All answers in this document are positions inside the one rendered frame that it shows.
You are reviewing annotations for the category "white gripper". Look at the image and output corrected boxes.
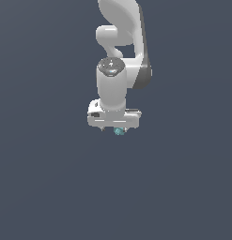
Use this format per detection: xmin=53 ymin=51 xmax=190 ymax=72
xmin=86 ymin=98 xmax=143 ymax=132

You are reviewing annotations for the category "small teal object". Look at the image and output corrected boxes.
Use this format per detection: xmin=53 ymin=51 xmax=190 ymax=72
xmin=114 ymin=127 xmax=126 ymax=137

